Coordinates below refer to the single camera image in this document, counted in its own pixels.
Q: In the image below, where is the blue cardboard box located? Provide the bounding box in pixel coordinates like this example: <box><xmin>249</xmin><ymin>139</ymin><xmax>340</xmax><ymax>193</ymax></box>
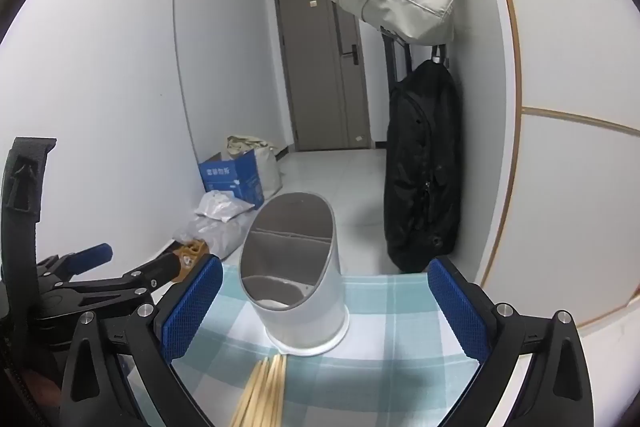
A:
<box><xmin>198</xmin><ymin>150</ymin><xmax>265</xmax><ymax>210</ymax></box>

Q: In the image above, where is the grey-brown door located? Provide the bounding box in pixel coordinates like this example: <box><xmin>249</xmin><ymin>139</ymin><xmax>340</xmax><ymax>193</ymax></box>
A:
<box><xmin>273</xmin><ymin>0</ymin><xmax>373</xmax><ymax>152</ymax></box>

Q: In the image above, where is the grey plastic bag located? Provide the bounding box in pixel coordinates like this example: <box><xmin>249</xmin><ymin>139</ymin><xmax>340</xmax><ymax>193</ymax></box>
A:
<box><xmin>172</xmin><ymin>212</ymin><xmax>251</xmax><ymax>258</ymax></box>

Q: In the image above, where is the white utensil holder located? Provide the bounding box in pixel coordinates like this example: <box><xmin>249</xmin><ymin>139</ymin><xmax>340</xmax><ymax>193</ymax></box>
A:
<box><xmin>239</xmin><ymin>192</ymin><xmax>349</xmax><ymax>356</ymax></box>

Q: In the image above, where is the bundle of wooden chopsticks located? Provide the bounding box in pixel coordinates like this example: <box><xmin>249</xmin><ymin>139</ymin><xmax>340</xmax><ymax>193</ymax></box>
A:
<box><xmin>230</xmin><ymin>353</ymin><xmax>289</xmax><ymax>427</ymax></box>

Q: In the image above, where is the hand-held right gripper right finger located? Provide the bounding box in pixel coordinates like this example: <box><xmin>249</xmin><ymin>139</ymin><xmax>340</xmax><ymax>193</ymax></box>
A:
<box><xmin>426</xmin><ymin>256</ymin><xmax>596</xmax><ymax>427</ymax></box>

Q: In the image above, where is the teal checked tablecloth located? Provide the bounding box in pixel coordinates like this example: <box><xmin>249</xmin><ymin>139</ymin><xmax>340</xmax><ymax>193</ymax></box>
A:
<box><xmin>125</xmin><ymin>263</ymin><xmax>501</xmax><ymax>427</ymax></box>

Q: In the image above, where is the black backpack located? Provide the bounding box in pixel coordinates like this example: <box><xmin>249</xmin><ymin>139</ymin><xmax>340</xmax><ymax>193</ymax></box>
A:
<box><xmin>384</xmin><ymin>60</ymin><xmax>463</xmax><ymax>273</ymax></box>

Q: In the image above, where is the beige canvas tote bag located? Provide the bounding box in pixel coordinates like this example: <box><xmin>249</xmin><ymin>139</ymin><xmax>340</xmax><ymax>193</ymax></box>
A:
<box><xmin>222</xmin><ymin>136</ymin><xmax>283</xmax><ymax>198</ymax></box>

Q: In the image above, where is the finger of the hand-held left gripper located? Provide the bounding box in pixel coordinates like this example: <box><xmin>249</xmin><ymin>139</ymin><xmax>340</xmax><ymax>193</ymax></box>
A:
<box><xmin>65</xmin><ymin>252</ymin><xmax>182</xmax><ymax>304</ymax></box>
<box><xmin>37</xmin><ymin>243</ymin><xmax>114</xmax><ymax>282</ymax></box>

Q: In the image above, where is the white plastic package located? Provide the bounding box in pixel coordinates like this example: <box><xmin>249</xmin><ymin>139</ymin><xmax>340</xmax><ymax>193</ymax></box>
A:
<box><xmin>194</xmin><ymin>190</ymin><xmax>256</xmax><ymax>223</ymax></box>

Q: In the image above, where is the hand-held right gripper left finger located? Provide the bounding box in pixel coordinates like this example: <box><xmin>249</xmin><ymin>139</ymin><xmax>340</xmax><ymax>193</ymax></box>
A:
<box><xmin>60</xmin><ymin>253</ymin><xmax>224</xmax><ymax>427</ymax></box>

